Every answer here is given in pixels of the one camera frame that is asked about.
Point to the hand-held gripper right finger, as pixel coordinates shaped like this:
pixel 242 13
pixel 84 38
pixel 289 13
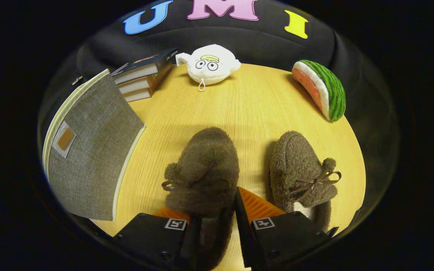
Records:
pixel 241 226

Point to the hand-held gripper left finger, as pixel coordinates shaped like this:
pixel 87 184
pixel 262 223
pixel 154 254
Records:
pixel 153 237

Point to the brown fuzzy shoe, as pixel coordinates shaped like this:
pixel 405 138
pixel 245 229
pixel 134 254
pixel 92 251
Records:
pixel 205 165
pixel 296 162

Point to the grey fabric storage box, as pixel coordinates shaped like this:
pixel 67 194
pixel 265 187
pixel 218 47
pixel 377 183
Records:
pixel 92 158

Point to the brown cover book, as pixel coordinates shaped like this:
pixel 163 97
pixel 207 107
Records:
pixel 138 96
pixel 136 86

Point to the white plush toy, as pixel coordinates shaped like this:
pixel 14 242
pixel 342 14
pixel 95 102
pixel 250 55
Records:
pixel 220 75

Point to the watermelon slice plush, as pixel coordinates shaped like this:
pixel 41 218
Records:
pixel 330 90

